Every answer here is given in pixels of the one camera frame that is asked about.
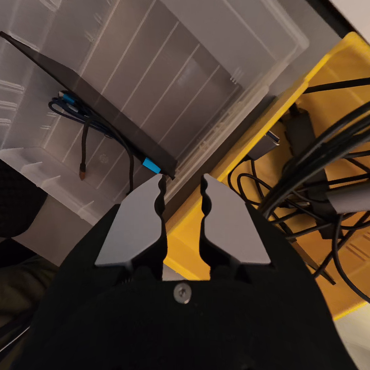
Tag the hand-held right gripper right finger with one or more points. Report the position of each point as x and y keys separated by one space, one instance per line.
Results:
x=234 y=231

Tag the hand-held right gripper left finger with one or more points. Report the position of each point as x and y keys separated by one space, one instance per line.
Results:
x=133 y=231

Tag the yellow plastic bin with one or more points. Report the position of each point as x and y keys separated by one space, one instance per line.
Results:
x=188 y=245

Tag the grey metal usb hub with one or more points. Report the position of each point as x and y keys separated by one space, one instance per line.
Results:
x=349 y=199

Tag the clear plastic bin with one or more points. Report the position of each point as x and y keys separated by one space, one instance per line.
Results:
x=173 y=57

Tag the person's olive pants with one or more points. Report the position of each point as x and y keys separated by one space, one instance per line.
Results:
x=23 y=283

